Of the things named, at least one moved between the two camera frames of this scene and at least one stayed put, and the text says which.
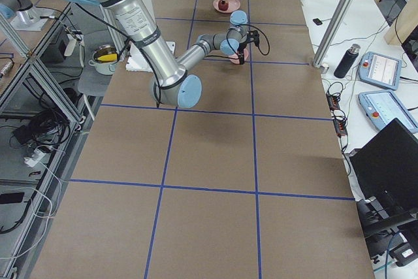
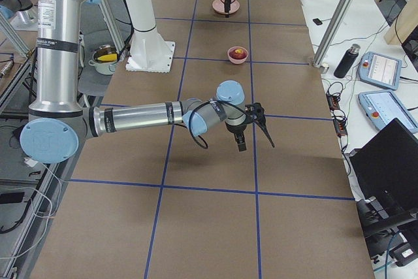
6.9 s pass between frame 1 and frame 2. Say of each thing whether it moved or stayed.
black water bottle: stayed
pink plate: stayed
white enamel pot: stayed
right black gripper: moved
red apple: moved
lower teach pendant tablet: stayed
